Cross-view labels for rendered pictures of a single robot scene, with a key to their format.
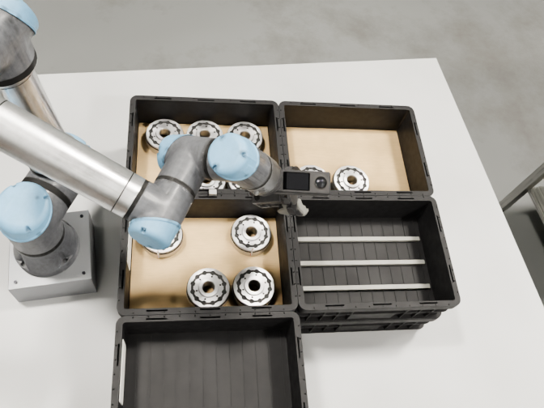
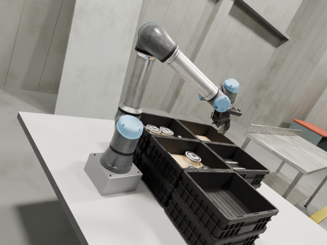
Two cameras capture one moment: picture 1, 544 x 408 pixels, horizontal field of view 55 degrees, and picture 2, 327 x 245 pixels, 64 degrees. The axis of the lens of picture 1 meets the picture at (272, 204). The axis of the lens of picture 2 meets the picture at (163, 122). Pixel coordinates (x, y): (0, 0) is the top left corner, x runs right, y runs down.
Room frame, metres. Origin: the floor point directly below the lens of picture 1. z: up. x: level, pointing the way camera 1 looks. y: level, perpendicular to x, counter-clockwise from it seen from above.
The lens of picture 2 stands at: (-0.65, 0.79, 1.43)
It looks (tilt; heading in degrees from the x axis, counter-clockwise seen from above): 18 degrees down; 338
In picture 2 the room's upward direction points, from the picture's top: 25 degrees clockwise
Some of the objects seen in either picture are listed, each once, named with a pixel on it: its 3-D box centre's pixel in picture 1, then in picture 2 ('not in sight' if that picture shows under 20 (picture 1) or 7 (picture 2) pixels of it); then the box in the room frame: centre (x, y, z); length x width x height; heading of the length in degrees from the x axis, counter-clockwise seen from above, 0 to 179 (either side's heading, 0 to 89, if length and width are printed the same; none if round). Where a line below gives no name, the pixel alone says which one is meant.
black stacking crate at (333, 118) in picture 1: (348, 159); (202, 139); (0.90, -0.17, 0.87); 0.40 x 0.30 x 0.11; 110
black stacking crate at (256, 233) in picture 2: not in sight; (214, 218); (0.20, 0.00, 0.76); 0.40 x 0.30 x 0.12; 110
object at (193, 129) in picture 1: (205, 135); (153, 129); (0.83, 0.24, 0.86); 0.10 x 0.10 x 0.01
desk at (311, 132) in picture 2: not in sight; (307, 142); (4.29, -5.09, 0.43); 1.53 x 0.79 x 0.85; 117
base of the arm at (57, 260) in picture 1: (42, 240); (118, 154); (0.40, 0.50, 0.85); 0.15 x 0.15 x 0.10
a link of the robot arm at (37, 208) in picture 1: (30, 215); (127, 132); (0.41, 0.50, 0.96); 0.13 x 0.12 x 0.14; 176
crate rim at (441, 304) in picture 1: (371, 250); (235, 158); (0.61, -0.27, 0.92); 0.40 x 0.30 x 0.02; 110
